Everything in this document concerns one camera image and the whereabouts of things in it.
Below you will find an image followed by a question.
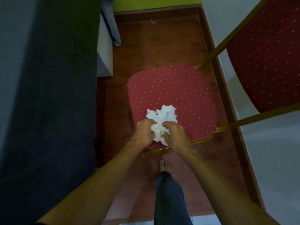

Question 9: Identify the person's right hand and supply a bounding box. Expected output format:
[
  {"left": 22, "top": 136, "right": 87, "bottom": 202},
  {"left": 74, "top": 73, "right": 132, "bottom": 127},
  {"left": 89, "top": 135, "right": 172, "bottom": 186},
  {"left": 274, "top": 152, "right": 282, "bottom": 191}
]
[{"left": 162, "top": 121, "right": 193, "bottom": 154}]

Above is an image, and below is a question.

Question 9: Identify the person's left hand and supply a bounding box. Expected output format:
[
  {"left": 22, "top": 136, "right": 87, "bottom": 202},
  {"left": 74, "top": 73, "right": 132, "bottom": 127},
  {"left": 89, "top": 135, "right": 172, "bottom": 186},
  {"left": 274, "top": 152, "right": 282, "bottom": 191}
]
[{"left": 130, "top": 119, "right": 156, "bottom": 149}]

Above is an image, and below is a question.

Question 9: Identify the white paper tissue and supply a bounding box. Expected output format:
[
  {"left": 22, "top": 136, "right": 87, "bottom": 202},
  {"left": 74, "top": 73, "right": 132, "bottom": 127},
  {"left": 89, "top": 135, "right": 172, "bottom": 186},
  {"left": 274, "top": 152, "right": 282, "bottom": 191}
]
[{"left": 146, "top": 104, "right": 178, "bottom": 146}]

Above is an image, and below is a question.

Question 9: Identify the person's right forearm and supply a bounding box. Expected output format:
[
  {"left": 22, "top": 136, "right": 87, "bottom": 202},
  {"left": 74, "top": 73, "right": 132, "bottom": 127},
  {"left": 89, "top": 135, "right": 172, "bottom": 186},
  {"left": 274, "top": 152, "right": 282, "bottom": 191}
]
[{"left": 175, "top": 147, "right": 282, "bottom": 225}]

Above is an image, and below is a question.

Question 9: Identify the person's left forearm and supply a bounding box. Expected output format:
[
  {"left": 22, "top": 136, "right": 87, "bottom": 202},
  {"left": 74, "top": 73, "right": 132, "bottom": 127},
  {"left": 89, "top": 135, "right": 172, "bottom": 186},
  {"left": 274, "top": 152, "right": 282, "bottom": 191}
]
[{"left": 35, "top": 141, "right": 144, "bottom": 225}]

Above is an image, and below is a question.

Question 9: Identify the person's bare foot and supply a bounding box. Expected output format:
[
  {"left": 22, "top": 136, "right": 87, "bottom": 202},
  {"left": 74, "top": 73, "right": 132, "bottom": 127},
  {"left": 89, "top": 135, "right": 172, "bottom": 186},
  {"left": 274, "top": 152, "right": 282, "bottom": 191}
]
[{"left": 160, "top": 160, "right": 175, "bottom": 178}]

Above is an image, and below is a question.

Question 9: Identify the red dotted gold-framed chair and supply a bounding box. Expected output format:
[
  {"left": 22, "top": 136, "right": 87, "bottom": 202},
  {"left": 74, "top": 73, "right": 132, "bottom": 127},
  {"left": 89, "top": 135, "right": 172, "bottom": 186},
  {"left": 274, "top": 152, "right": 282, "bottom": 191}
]
[{"left": 127, "top": 0, "right": 300, "bottom": 155}]

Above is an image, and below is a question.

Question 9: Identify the person's leg in jeans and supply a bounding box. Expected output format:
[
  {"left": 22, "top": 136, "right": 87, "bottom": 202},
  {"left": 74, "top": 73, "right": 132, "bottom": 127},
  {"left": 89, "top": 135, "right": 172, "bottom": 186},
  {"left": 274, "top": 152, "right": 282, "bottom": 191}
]
[{"left": 153, "top": 171, "right": 193, "bottom": 225}]

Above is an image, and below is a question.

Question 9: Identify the white bed base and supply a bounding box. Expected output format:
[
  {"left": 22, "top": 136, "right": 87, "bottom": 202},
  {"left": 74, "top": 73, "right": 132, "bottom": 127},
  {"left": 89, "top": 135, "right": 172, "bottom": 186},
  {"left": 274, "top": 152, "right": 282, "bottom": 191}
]
[{"left": 97, "top": 12, "right": 114, "bottom": 78}]

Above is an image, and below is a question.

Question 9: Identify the dark grey bed mattress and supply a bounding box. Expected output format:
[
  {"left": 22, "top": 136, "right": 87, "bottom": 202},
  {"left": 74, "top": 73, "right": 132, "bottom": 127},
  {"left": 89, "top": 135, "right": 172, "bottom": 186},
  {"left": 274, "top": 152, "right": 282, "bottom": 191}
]
[{"left": 0, "top": 0, "right": 102, "bottom": 225}]

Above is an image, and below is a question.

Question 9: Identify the grey bed sheet corner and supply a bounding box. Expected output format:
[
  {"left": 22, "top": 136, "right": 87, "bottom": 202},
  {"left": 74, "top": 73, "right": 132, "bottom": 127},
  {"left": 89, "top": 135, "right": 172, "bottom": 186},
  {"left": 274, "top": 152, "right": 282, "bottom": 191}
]
[{"left": 101, "top": 0, "right": 122, "bottom": 47}]

